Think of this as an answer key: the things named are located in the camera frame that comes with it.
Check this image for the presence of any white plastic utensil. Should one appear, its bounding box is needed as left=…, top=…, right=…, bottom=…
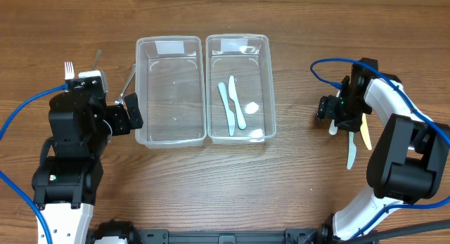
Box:
left=328, top=90, right=341, bottom=136

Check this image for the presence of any pale blue plastic knife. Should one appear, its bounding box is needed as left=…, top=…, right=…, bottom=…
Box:
left=347, top=131, right=356, bottom=169

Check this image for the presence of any light blue plastic knife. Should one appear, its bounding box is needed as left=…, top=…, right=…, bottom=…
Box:
left=218, top=82, right=235, bottom=136

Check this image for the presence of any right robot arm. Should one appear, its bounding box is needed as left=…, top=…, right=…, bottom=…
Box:
left=314, top=58, right=449, bottom=243

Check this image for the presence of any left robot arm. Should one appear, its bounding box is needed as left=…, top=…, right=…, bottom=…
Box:
left=32, top=91, right=143, bottom=243

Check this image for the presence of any left clear plastic container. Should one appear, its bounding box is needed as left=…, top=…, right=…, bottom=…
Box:
left=135, top=36, right=207, bottom=149

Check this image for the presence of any clear plastic container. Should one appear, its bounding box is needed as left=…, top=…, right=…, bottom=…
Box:
left=205, top=34, right=276, bottom=145
left=135, top=36, right=207, bottom=149

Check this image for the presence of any right clear plastic container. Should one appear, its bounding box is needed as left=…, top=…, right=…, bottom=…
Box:
left=205, top=34, right=276, bottom=145

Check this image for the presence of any yellow plastic knife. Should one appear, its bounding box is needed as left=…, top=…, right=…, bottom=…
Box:
left=360, top=113, right=372, bottom=150

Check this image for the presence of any white plastic fork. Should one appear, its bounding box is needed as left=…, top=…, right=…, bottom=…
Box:
left=64, top=61, right=75, bottom=80

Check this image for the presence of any metal utensil handle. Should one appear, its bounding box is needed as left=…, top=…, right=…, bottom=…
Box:
left=91, top=49, right=102, bottom=70

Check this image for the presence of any left blue cable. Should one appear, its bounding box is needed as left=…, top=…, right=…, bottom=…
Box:
left=0, top=82, right=70, bottom=244

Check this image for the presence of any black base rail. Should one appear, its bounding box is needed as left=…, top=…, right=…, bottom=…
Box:
left=85, top=220, right=316, bottom=244

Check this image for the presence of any black cable bottom right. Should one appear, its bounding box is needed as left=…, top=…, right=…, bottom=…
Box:
left=337, top=219, right=450, bottom=244

